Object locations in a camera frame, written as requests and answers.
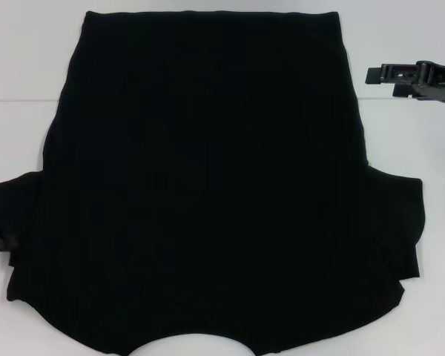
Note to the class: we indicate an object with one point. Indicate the black shirt with white print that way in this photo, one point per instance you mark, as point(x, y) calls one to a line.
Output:
point(215, 167)

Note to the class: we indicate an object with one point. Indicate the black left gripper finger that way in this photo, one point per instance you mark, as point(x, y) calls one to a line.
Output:
point(2, 244)

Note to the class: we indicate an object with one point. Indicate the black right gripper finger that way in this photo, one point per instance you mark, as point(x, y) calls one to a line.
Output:
point(404, 92)
point(389, 74)

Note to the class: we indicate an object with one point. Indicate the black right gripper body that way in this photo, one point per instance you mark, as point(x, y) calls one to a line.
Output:
point(441, 83)

